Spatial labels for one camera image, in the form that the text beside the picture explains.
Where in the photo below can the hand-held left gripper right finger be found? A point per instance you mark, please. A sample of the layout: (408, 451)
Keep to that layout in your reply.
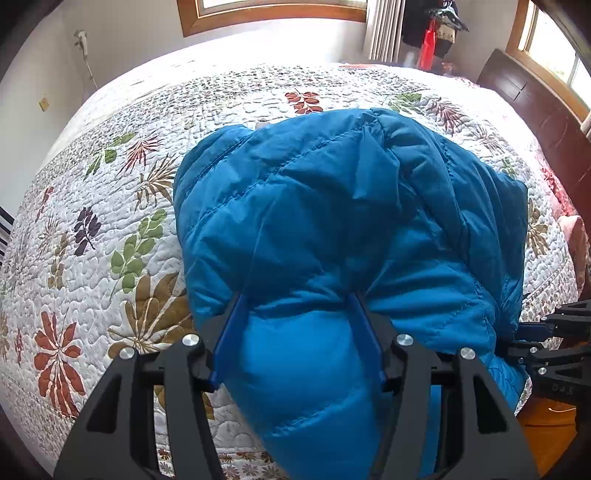
(367, 337)

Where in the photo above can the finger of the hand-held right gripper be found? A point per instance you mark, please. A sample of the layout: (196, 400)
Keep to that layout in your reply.
(531, 330)
(545, 354)

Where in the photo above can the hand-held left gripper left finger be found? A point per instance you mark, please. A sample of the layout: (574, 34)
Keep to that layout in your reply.
(231, 341)

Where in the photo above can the blue puffer jacket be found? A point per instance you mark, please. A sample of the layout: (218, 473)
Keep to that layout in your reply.
(323, 207)

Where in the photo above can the dark hanging clothes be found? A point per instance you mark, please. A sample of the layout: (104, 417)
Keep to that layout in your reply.
(445, 27)

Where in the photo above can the pink pillow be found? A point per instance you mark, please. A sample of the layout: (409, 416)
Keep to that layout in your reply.
(577, 240)

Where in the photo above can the leaf print quilt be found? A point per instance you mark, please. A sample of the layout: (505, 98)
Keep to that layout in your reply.
(92, 277)

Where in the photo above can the dark wooden headboard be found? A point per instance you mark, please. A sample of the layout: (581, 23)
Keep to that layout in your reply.
(531, 101)

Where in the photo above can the white radiator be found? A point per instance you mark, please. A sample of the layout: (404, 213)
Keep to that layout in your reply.
(383, 32)

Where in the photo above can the yellow wall outlet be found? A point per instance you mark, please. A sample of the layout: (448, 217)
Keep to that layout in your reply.
(44, 103)

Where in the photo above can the wooden window frame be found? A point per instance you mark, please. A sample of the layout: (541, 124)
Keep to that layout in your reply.
(526, 27)
(189, 18)

